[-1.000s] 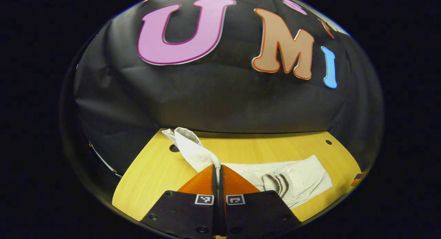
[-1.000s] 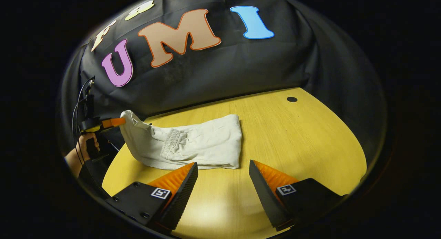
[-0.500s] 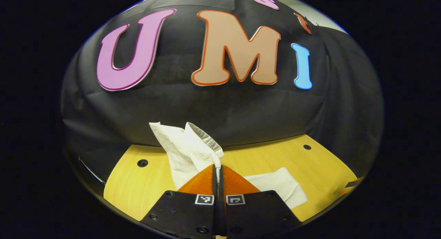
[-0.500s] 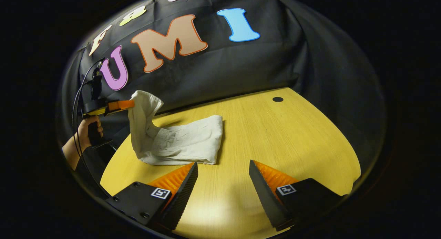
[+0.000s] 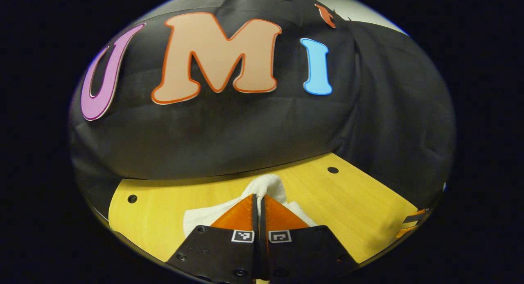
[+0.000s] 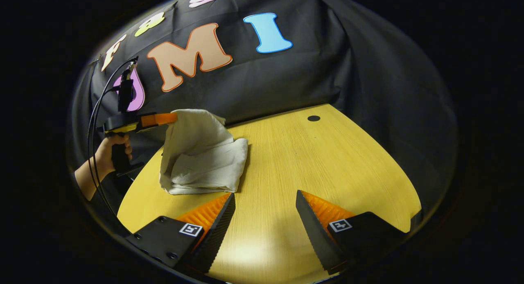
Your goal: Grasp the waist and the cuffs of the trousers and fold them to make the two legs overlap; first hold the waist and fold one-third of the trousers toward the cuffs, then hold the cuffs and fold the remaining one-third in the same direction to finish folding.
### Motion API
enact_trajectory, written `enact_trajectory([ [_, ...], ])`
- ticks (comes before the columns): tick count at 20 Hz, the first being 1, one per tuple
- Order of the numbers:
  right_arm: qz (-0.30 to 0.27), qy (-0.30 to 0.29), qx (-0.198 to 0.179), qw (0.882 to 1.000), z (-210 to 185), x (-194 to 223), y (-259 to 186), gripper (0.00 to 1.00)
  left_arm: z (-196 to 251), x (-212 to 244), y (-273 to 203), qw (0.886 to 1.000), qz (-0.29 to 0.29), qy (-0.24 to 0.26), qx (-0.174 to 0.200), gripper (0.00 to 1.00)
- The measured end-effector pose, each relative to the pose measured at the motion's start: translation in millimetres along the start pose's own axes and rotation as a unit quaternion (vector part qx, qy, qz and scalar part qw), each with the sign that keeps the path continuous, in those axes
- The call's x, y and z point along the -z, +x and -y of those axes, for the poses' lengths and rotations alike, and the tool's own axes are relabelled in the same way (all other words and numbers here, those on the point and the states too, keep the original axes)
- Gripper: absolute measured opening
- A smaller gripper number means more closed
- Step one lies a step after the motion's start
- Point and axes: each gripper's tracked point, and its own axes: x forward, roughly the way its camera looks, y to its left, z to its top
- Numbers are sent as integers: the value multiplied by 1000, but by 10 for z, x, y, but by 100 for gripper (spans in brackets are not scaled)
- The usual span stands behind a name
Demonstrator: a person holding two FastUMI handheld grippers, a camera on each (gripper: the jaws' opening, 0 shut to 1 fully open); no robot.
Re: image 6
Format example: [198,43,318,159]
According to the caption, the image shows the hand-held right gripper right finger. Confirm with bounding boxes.
[296,189,407,276]

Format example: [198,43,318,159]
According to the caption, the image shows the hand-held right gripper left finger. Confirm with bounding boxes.
[124,192,237,275]

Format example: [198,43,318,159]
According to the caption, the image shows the white jeans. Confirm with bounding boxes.
[159,108,249,195]

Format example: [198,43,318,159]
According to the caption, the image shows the black backdrop cloth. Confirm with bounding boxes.
[70,0,459,219]

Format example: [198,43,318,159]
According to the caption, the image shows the black cable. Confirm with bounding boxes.
[86,58,138,221]

